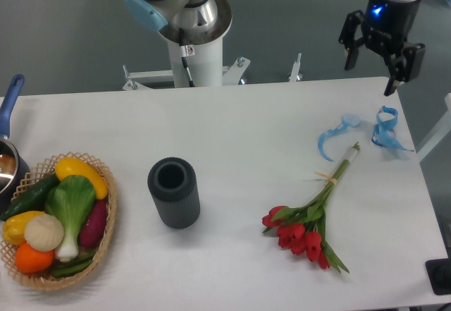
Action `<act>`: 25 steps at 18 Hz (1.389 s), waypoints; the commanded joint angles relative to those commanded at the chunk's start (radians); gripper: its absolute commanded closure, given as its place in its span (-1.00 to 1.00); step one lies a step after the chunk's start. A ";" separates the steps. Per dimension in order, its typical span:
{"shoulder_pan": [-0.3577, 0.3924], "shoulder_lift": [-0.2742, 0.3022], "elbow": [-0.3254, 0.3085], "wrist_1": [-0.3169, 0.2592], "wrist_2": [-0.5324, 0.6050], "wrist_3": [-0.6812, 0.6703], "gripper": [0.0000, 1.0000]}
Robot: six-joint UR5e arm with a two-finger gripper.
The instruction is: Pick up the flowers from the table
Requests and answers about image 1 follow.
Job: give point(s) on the green bok choy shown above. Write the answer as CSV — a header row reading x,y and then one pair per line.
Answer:
x,y
71,203

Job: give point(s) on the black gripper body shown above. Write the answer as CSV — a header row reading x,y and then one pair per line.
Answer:
x,y
386,26

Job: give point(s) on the yellow bell pepper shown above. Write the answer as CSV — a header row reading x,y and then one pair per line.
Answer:
x,y
14,227

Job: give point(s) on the red tulip bouquet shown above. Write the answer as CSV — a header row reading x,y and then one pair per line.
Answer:
x,y
302,230

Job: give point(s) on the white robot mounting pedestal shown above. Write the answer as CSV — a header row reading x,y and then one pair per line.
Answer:
x,y
192,66

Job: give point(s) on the purple sweet potato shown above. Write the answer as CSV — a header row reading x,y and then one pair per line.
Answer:
x,y
93,229

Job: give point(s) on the light blue ribbon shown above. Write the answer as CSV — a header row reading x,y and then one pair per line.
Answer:
x,y
346,121

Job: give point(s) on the cream white onion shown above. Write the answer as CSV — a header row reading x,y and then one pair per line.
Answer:
x,y
44,232

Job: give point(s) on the orange fruit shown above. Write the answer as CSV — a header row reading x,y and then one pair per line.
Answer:
x,y
29,260

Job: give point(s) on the white frame at right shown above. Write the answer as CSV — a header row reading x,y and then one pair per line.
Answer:
x,y
436,134

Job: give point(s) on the dark grey ribbed vase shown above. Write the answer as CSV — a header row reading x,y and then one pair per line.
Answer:
x,y
172,183

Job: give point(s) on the black device at edge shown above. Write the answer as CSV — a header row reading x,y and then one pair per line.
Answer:
x,y
439,275

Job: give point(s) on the blue curled ribbon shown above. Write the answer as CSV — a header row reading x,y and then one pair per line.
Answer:
x,y
384,130

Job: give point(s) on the dark green cucumber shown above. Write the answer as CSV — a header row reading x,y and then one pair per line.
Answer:
x,y
32,199

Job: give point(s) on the blue handled saucepan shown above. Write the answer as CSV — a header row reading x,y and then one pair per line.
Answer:
x,y
13,166

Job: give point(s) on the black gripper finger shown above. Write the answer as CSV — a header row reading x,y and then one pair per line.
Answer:
x,y
404,65
348,40

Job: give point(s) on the woven wicker basket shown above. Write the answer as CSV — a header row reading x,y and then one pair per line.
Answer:
x,y
104,183

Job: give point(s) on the green bean pods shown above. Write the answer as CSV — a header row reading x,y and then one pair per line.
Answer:
x,y
72,267

